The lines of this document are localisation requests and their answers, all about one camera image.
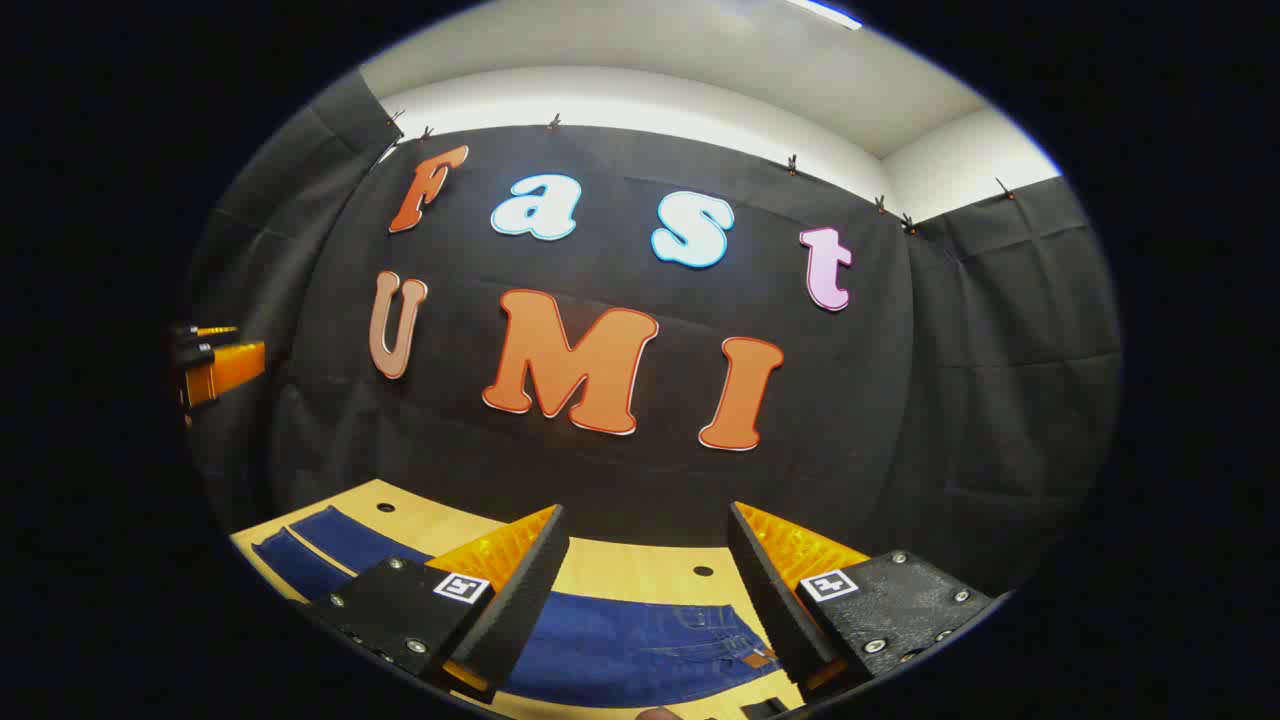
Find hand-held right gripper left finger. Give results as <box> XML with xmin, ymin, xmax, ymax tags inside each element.
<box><xmin>303</xmin><ymin>504</ymin><xmax>571</xmax><ymax>703</ymax></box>

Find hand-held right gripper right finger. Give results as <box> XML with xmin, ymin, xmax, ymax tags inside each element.
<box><xmin>726</xmin><ymin>501</ymin><xmax>1003</xmax><ymax>703</ymax></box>

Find row of backdrop clips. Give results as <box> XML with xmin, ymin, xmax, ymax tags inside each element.
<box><xmin>385</xmin><ymin>108</ymin><xmax>1016</xmax><ymax>236</ymax></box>

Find black backdrop cloth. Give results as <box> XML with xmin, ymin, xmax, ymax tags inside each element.
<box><xmin>185</xmin><ymin>70</ymin><xmax>1123</xmax><ymax>601</ymax></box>

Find blue denim jeans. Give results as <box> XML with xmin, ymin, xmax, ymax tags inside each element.
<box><xmin>250</xmin><ymin>505</ymin><xmax>781</xmax><ymax>709</ymax></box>

